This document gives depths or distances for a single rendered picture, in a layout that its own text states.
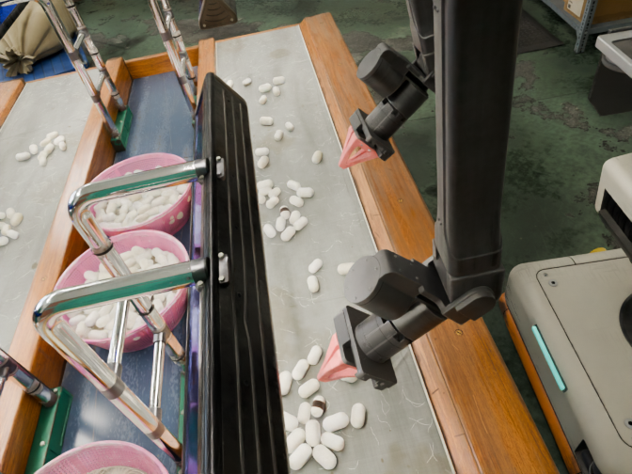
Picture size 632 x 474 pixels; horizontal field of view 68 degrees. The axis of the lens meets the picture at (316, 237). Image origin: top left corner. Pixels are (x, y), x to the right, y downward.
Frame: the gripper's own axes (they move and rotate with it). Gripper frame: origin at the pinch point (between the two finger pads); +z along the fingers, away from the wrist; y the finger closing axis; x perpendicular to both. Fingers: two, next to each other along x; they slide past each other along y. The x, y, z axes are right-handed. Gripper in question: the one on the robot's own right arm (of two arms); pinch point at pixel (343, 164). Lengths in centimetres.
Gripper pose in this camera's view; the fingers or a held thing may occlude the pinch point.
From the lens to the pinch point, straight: 91.9
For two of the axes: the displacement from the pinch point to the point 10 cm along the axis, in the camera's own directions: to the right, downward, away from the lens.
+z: -6.3, 6.3, 4.6
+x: 7.6, 3.7, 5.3
